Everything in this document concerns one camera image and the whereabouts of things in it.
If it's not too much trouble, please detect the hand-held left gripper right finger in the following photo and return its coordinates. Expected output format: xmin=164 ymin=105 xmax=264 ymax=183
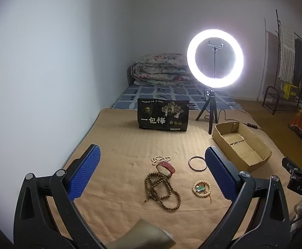
xmin=205 ymin=146 xmax=291 ymax=249

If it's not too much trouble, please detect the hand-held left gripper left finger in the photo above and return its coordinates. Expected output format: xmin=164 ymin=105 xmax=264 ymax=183
xmin=13 ymin=144 xmax=101 ymax=249

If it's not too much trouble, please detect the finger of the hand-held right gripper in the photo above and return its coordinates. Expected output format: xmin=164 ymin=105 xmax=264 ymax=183
xmin=282 ymin=157 xmax=302 ymax=178

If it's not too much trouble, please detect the thin black bangle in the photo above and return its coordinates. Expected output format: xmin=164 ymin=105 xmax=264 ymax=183
xmin=189 ymin=156 xmax=207 ymax=172

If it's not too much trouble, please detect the white bead bracelet green pendant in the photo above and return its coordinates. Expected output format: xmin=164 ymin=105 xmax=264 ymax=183
xmin=192 ymin=180 xmax=214 ymax=203

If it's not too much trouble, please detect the cardboard box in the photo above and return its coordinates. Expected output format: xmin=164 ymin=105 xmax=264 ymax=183
xmin=212 ymin=121 xmax=272 ymax=173

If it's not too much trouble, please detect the red strap watch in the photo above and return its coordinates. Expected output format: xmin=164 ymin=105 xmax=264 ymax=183
xmin=157 ymin=161 xmax=176 ymax=179

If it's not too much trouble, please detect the cream pearl necklace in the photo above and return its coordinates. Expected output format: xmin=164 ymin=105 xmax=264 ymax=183
xmin=151 ymin=155 xmax=172 ymax=166

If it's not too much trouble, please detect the brown wooden bead necklace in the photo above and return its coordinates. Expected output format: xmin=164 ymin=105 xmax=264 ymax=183
xmin=144 ymin=172 xmax=182 ymax=212

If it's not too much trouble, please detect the person's right hand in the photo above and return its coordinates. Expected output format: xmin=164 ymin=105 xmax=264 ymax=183
xmin=292 ymin=197 xmax=302 ymax=233

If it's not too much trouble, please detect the black tripod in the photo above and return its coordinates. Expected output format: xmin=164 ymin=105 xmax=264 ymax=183
xmin=196 ymin=89 xmax=220 ymax=135

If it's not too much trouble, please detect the yellow box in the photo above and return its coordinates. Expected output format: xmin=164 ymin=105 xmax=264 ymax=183
xmin=283 ymin=82 xmax=300 ymax=99

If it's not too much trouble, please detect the black shoe rack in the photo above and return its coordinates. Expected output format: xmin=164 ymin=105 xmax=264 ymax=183
xmin=262 ymin=85 xmax=302 ymax=115

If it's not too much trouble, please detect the black snack bag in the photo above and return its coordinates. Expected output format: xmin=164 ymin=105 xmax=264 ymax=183
xmin=137 ymin=99 xmax=190 ymax=132

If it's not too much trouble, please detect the olive folded sheet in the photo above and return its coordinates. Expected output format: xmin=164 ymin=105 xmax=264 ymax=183
xmin=108 ymin=218 xmax=176 ymax=249

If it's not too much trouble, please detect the blue patterned bed sheet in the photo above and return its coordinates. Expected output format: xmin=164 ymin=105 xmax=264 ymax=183
xmin=111 ymin=84 xmax=242 ymax=111

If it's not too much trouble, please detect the white knit garment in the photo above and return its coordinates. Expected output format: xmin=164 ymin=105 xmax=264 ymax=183
xmin=279 ymin=23 xmax=296 ymax=82

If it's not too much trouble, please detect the black clothes rack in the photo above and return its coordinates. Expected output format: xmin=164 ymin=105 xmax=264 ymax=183
xmin=264 ymin=10 xmax=302 ymax=115

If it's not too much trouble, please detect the folded floral quilt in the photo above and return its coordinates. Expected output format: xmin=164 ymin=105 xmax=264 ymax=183
xmin=131 ymin=53 xmax=196 ymax=86

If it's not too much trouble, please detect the phone holder clamp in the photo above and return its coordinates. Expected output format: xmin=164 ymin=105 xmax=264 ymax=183
xmin=207 ymin=40 xmax=224 ymax=79

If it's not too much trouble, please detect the white ring light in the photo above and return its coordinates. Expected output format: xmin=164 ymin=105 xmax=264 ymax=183
xmin=187 ymin=28 xmax=244 ymax=87

